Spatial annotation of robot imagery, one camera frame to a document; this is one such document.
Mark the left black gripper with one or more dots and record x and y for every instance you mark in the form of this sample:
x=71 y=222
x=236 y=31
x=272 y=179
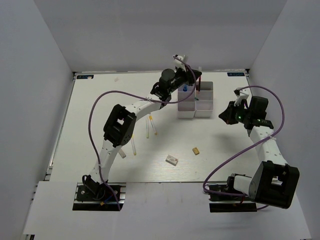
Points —
x=187 y=74

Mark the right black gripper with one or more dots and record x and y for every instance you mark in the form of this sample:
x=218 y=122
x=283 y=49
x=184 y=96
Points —
x=228 y=115

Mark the red orange pen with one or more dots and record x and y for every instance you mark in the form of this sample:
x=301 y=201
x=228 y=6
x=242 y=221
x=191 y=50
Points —
x=199 y=80

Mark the blue cap glue bottle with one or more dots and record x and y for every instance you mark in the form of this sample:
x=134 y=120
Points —
x=185 y=88

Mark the orange cap white marker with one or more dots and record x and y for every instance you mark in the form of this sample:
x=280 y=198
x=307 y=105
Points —
x=153 y=124

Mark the thin yellow tip marker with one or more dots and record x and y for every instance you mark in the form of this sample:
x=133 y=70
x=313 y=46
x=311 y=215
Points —
x=147 y=128

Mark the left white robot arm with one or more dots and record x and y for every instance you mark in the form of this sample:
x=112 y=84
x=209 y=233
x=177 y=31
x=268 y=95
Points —
x=119 y=127

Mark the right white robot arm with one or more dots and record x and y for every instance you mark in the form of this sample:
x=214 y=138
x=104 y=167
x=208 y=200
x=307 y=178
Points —
x=274 y=182

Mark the right white divided container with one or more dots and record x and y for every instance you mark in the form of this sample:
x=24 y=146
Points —
x=204 y=107

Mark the white divided container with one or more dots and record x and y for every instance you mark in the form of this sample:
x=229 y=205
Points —
x=186 y=107
x=204 y=107

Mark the left white divided container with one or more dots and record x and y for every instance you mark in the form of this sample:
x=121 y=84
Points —
x=186 y=107

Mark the yellow eraser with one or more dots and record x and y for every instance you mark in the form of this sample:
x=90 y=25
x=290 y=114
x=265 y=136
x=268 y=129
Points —
x=195 y=151

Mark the white staples box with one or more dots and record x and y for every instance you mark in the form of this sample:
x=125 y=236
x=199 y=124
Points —
x=171 y=160

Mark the yellow cap white marker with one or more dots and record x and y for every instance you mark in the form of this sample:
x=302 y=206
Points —
x=133 y=145

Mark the grey white eraser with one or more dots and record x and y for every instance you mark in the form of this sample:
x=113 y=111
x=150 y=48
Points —
x=121 y=153

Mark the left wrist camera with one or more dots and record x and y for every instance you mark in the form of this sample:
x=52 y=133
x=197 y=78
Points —
x=180 y=61

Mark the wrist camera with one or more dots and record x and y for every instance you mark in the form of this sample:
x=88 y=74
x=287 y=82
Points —
x=180 y=61
x=241 y=94

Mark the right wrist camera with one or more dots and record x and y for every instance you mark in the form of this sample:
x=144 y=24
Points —
x=241 y=94

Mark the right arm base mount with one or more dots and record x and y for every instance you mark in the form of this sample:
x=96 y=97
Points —
x=230 y=204

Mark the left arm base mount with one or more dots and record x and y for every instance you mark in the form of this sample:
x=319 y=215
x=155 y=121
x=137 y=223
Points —
x=84 y=200

